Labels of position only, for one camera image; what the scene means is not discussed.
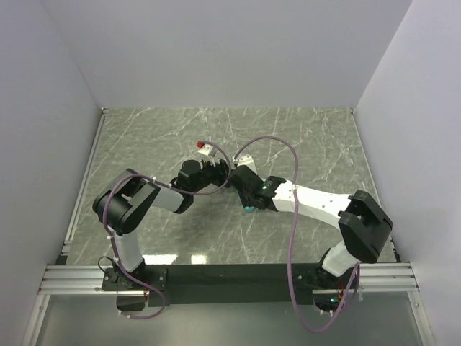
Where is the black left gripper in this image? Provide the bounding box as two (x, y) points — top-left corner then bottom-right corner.
(191, 156), (232, 195)

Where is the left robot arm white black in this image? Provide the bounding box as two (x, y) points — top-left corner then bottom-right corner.
(92, 159), (230, 290)

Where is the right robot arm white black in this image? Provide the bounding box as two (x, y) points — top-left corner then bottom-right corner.
(229, 165), (393, 288)

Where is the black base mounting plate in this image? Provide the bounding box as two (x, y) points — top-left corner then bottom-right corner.
(102, 263), (361, 308)

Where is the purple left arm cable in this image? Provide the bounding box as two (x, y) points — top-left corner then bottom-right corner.
(102, 140), (231, 321)

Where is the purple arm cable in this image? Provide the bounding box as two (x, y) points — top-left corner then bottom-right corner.
(233, 137), (361, 332)
(102, 140), (231, 321)

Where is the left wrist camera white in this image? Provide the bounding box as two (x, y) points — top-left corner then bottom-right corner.
(197, 141), (217, 165)

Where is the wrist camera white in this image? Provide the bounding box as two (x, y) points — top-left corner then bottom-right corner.
(197, 141), (217, 165)
(232, 154), (257, 174)

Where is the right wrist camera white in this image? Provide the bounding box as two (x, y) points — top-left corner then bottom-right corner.
(232, 154), (257, 174)

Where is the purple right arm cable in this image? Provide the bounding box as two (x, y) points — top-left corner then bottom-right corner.
(233, 137), (361, 332)

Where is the aluminium frame rail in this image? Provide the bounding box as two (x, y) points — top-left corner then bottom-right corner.
(21, 265), (120, 346)

